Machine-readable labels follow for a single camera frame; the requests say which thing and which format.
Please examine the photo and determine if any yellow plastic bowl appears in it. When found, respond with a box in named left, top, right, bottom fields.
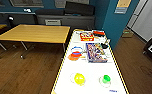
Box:
left=73, top=72, right=87, bottom=86

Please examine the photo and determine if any green plastic bowl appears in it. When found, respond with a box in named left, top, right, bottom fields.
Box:
left=101, top=73, right=112, bottom=85

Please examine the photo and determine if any white-top yellow gaming table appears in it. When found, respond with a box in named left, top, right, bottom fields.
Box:
left=50, top=28, right=130, bottom=94

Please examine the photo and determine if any orange plastic bowl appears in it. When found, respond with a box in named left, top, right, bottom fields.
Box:
left=67, top=53, right=83, bottom=62

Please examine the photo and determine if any red flat object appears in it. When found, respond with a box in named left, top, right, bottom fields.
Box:
left=92, top=30, right=106, bottom=38

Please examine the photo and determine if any black flat object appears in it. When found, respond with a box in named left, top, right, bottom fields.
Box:
left=100, top=42, right=110, bottom=50

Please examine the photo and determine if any light grey rectangular cushion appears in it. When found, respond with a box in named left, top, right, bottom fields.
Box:
left=44, top=18, right=62, bottom=26

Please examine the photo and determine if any brown cardboard box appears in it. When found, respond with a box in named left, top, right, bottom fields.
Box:
left=121, top=29, right=134, bottom=38

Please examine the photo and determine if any dark grey long sofa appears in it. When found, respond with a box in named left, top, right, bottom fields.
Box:
left=0, top=11, right=38, bottom=27

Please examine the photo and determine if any yellow framed wall poster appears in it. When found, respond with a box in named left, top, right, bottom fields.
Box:
left=113, top=0, right=133, bottom=15

